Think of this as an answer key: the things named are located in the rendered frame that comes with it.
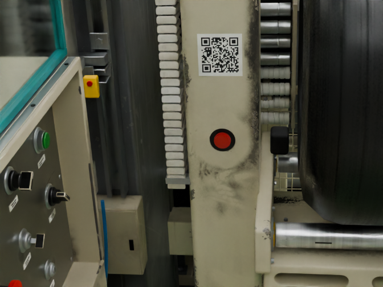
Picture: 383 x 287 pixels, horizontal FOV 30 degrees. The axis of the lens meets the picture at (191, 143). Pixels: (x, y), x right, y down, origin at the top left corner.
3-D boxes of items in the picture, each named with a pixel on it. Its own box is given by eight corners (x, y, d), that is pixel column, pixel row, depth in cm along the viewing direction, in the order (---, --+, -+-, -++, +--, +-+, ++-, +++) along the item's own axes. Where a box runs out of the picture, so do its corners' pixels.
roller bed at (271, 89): (211, 127, 170) (206, 5, 157) (216, 103, 183) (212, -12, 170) (294, 128, 168) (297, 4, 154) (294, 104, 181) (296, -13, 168)
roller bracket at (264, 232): (254, 275, 126) (254, 228, 121) (262, 168, 161) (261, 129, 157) (273, 276, 125) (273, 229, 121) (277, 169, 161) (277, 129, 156)
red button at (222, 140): (214, 148, 128) (213, 133, 127) (215, 144, 130) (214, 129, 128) (230, 149, 128) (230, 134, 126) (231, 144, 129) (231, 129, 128)
